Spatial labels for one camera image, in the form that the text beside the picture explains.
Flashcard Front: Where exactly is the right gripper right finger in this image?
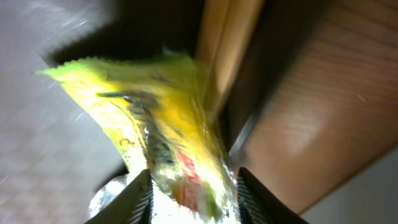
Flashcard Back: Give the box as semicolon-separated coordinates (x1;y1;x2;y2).
237;167;308;224

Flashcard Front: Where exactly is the wooden chopstick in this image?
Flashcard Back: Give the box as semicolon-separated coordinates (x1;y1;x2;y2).
195;0;231;66
211;0;266;114

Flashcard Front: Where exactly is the green foil snack wrapper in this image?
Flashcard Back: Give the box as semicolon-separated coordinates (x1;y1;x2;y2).
40;54;239;223

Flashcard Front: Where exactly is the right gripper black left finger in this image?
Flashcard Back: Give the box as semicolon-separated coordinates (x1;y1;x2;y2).
85;169;153;224

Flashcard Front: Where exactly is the brown serving tray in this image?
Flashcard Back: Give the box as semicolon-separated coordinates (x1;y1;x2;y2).
1;1;205;223

